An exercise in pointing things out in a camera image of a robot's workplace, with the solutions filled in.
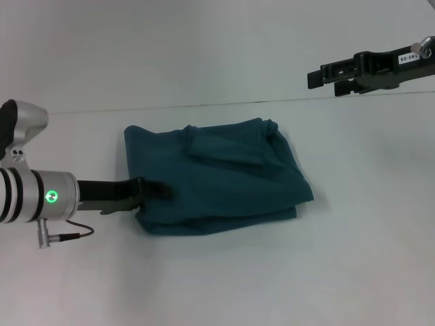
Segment right gripper cable with plug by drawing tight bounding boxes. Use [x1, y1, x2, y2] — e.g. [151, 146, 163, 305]
[411, 33, 435, 60]

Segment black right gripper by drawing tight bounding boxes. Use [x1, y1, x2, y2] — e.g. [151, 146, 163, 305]
[306, 46, 435, 97]

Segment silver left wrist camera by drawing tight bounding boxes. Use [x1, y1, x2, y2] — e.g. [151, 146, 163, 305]
[0, 98, 50, 170]

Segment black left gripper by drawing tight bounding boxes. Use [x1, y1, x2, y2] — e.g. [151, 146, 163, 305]
[76, 177, 176, 216]

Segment teal T-shirt with FREE! print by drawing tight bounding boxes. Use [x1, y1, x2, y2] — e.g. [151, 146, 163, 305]
[122, 117, 315, 243]

